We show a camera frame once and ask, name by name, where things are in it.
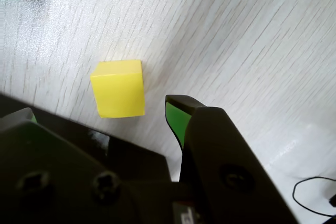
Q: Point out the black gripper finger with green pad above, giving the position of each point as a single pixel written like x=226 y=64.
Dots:
x=223 y=155
x=65 y=176

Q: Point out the yellow cube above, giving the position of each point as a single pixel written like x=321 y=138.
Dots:
x=118 y=93

